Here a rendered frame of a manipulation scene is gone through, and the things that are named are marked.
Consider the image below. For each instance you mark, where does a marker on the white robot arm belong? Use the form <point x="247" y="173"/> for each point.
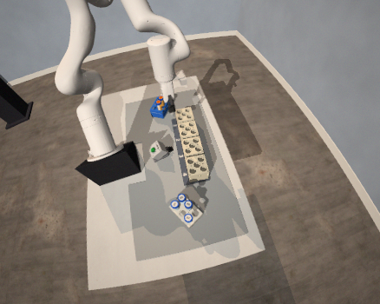
<point x="71" y="79"/>

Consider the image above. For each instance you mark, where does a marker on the blue tube rack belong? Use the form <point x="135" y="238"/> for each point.
<point x="156" y="113"/>

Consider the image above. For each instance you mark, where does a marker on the beige bucket adapter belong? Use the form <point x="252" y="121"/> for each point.
<point x="192" y="147"/>
<point x="189" y="131"/>
<point x="197" y="168"/>
<point x="184" y="115"/>

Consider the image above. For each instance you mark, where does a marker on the beige tube rack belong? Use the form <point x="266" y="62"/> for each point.
<point x="196" y="213"/>

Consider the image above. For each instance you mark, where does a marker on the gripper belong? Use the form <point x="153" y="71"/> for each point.
<point x="168" y="94"/>

